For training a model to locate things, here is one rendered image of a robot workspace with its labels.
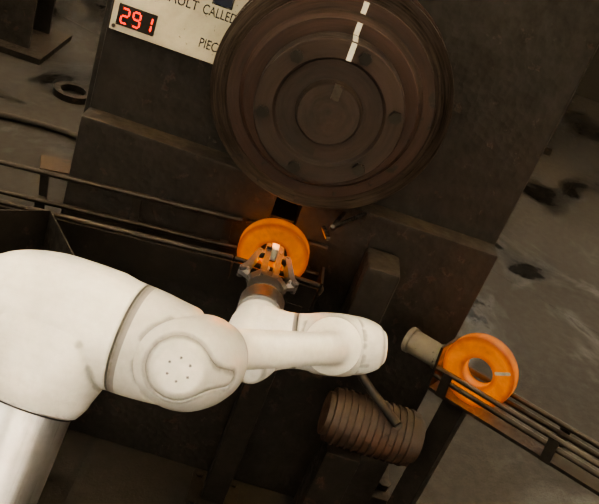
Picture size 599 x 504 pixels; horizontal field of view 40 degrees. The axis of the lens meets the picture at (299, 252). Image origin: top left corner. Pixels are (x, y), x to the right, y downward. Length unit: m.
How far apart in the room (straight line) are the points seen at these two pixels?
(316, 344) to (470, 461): 1.50
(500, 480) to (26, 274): 2.02
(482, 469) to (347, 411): 1.01
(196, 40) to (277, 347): 0.76
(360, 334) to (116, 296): 0.62
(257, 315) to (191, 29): 0.62
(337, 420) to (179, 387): 0.95
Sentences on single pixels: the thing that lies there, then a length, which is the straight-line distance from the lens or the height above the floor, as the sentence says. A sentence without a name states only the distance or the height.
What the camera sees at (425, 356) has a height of 0.67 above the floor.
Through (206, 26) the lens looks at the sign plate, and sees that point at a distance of 1.74.
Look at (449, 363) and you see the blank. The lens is 1.78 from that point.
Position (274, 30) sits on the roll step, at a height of 1.21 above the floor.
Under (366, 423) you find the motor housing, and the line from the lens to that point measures 1.81.
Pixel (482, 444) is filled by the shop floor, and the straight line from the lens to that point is 2.83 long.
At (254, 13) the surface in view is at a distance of 1.58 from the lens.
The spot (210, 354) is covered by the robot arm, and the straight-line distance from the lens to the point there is 0.89.
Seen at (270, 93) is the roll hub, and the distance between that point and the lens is 1.53.
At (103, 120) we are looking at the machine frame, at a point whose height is 0.87.
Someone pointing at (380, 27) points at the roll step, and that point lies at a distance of 1.55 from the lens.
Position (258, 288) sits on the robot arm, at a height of 0.78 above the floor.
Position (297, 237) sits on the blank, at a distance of 1.75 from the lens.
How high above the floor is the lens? 1.60
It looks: 28 degrees down
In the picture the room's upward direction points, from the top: 21 degrees clockwise
